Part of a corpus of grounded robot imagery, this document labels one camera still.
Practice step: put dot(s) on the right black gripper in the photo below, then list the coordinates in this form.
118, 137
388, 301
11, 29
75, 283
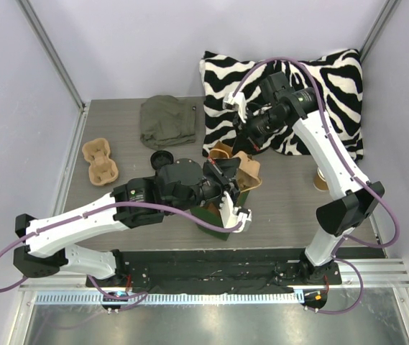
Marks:
244, 130

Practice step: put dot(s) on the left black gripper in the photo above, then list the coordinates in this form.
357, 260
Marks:
221, 179

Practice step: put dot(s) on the green paper gift bag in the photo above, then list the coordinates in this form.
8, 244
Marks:
210, 213

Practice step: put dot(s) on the black plastic cup lid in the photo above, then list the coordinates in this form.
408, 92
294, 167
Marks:
161, 158

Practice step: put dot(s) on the brown paper cups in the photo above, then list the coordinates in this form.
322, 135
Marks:
319, 181

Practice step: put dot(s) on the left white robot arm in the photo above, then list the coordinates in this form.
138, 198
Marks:
206, 194

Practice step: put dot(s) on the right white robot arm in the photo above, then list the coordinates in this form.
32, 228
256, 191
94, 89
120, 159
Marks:
353, 195

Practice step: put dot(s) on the olive green folded cloth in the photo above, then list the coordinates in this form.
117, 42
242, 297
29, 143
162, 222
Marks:
167, 121

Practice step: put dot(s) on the zebra print pillow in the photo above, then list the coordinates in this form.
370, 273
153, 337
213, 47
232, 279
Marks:
338, 77

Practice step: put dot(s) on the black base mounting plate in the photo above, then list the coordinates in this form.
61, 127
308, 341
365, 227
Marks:
218, 272

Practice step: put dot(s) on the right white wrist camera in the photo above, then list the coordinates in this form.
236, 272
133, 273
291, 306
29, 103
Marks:
237, 102

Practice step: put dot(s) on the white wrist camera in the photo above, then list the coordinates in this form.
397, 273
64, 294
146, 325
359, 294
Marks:
237, 102
235, 219

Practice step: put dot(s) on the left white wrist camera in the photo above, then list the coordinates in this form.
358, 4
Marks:
235, 219

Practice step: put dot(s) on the aluminium front rail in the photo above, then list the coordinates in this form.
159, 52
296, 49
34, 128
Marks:
357, 274

